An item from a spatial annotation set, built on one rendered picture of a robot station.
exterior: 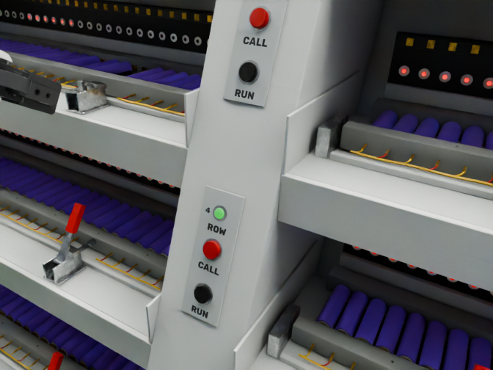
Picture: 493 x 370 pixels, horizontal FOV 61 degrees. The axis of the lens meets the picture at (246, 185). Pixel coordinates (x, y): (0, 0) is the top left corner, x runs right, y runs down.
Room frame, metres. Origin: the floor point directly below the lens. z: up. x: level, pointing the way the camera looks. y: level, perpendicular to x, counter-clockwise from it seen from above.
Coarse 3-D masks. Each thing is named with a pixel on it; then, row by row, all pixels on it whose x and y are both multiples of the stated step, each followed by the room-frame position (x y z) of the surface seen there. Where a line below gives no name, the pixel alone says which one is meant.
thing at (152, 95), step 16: (16, 64) 0.59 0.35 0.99; (32, 64) 0.57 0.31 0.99; (48, 64) 0.56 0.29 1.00; (64, 64) 0.56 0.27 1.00; (64, 80) 0.55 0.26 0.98; (96, 80) 0.52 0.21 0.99; (112, 80) 0.50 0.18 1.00; (128, 80) 0.50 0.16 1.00; (144, 80) 0.50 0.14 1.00; (128, 96) 0.48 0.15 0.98; (144, 96) 0.49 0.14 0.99; (160, 96) 0.47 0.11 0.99; (176, 96) 0.46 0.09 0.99; (176, 112) 0.44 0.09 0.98
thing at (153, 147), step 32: (32, 32) 0.73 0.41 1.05; (64, 32) 0.70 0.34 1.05; (192, 64) 0.59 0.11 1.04; (64, 96) 0.51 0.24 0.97; (192, 96) 0.37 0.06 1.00; (32, 128) 0.49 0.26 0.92; (64, 128) 0.46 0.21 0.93; (96, 128) 0.43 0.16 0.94; (128, 128) 0.42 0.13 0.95; (160, 128) 0.42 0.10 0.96; (128, 160) 0.42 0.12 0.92; (160, 160) 0.40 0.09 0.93
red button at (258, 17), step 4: (260, 8) 0.36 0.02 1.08; (252, 12) 0.36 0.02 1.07; (256, 12) 0.36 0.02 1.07; (260, 12) 0.35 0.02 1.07; (264, 12) 0.35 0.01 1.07; (252, 16) 0.36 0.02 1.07; (256, 16) 0.36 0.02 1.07; (260, 16) 0.35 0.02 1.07; (264, 16) 0.35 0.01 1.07; (268, 16) 0.35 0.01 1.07; (252, 20) 0.36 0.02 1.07; (256, 20) 0.36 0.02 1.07; (260, 20) 0.35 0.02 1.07; (264, 20) 0.35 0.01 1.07; (268, 20) 0.35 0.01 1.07; (252, 24) 0.36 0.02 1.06; (256, 24) 0.35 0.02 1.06; (260, 24) 0.35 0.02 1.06; (264, 24) 0.35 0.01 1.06; (256, 28) 0.36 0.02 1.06; (260, 28) 0.36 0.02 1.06
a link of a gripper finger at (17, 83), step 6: (0, 72) 0.33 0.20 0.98; (6, 72) 0.33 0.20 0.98; (0, 78) 0.33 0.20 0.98; (6, 78) 0.33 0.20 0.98; (12, 78) 0.33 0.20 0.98; (18, 78) 0.34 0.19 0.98; (24, 78) 0.34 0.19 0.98; (0, 84) 0.33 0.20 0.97; (6, 84) 0.33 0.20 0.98; (12, 84) 0.33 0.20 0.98; (18, 84) 0.34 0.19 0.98; (24, 84) 0.34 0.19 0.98; (30, 84) 0.34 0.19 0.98; (18, 90) 0.34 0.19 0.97; (24, 90) 0.34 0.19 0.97
